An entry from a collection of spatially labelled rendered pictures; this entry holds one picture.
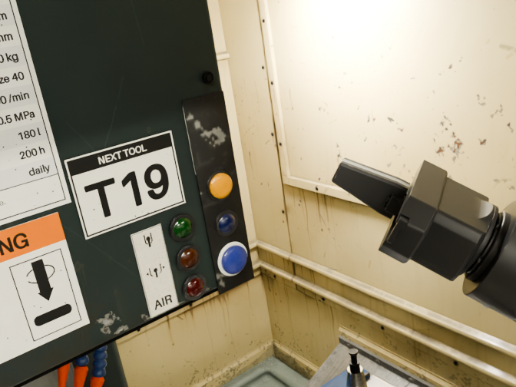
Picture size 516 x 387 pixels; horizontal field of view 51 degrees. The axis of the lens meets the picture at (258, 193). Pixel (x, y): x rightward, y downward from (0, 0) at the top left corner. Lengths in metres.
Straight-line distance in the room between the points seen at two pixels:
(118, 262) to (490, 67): 0.83
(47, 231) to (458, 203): 0.33
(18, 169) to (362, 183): 0.27
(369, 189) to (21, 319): 0.30
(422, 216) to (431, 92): 0.81
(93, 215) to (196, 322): 1.43
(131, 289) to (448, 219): 0.28
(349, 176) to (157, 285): 0.20
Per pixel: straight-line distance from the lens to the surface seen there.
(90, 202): 0.47
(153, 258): 0.51
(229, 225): 0.54
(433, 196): 0.44
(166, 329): 1.84
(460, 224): 0.43
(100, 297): 0.50
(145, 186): 0.49
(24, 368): 0.51
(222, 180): 0.52
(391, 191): 0.46
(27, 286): 0.48
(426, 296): 1.43
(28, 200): 0.46
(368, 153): 1.37
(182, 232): 0.51
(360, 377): 0.95
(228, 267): 0.55
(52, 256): 0.48
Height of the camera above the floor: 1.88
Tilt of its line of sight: 19 degrees down
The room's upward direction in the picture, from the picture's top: 9 degrees counter-clockwise
